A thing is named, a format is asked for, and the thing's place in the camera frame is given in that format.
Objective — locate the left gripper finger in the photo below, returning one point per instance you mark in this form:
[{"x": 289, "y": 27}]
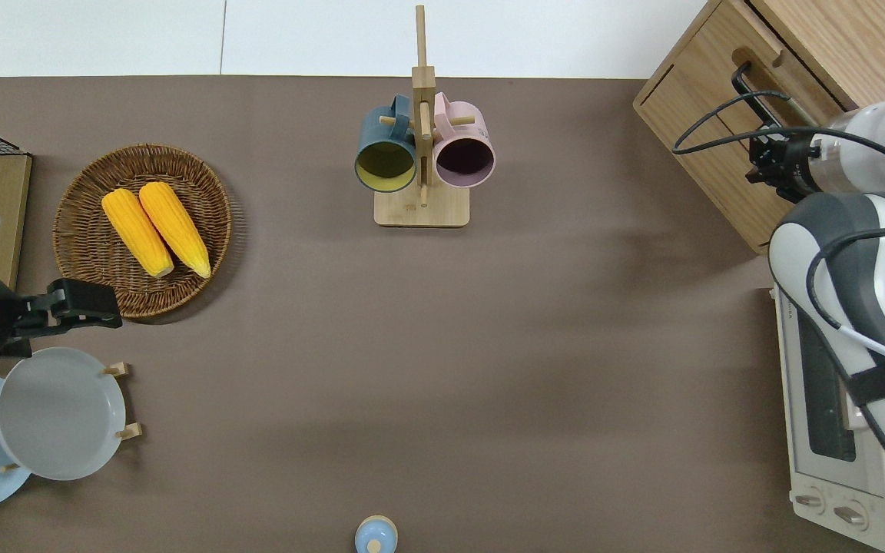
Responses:
[
  {"x": 101, "y": 296},
  {"x": 104, "y": 318}
]

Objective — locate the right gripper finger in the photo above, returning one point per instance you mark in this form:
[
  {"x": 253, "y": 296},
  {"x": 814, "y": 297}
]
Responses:
[
  {"x": 757, "y": 177},
  {"x": 757, "y": 152}
]

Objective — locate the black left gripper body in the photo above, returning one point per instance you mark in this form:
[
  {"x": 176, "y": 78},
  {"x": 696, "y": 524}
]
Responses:
[{"x": 58, "y": 307}]

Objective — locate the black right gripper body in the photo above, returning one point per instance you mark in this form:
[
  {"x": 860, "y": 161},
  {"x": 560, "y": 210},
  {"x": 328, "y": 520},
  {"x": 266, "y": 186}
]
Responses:
[{"x": 796, "y": 165}]

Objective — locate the wooden drawer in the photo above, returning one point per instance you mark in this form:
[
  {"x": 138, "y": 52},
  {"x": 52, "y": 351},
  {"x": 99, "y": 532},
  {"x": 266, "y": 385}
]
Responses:
[{"x": 796, "y": 84}]

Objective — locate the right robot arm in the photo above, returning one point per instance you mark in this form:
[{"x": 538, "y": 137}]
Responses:
[{"x": 857, "y": 253}]

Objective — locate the wooden drawer cabinet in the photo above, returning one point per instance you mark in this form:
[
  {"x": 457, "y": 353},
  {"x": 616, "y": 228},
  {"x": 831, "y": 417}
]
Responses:
[{"x": 857, "y": 38}]

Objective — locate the round wicker basket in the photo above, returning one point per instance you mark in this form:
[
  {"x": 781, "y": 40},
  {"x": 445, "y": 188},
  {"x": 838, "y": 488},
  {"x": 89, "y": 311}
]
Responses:
[{"x": 89, "y": 230}]

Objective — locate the yellow corn cob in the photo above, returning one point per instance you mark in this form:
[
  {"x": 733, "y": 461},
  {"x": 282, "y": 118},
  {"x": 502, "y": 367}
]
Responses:
[
  {"x": 174, "y": 226},
  {"x": 135, "y": 230}
]

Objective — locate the grey plate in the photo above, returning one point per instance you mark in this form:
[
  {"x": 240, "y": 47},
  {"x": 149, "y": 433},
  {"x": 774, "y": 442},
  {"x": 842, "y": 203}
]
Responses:
[{"x": 58, "y": 415}]

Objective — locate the wooden plate rack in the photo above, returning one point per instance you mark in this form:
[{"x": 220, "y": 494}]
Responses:
[{"x": 131, "y": 432}]

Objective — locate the white toaster oven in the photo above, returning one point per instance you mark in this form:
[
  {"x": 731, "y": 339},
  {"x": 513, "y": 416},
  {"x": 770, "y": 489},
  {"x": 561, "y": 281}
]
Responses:
[{"x": 819, "y": 430}]

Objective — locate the pink mug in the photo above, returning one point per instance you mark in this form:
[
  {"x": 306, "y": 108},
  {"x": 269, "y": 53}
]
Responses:
[{"x": 464, "y": 157}]

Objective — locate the teal mug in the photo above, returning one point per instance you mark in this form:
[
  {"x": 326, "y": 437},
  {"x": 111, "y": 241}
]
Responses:
[{"x": 385, "y": 165}]

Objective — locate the brown table mat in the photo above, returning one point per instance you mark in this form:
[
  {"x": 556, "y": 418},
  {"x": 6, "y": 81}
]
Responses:
[{"x": 488, "y": 346}]

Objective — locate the wooden mug tree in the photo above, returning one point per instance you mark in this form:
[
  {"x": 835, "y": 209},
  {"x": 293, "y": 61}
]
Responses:
[{"x": 421, "y": 207}]

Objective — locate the blue dome bell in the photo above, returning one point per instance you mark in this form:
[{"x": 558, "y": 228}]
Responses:
[{"x": 376, "y": 535}]

